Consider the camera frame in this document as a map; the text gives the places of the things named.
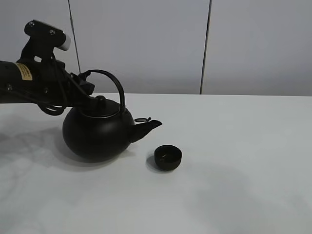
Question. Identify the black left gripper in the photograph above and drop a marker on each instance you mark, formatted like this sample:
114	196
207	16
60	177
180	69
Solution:
45	83

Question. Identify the black round teapot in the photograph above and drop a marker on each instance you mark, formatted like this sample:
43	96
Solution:
106	132

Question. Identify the small black teacup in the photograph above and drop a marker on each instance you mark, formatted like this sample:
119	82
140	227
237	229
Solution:
167	157

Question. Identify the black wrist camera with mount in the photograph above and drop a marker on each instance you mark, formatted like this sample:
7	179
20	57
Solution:
43	39

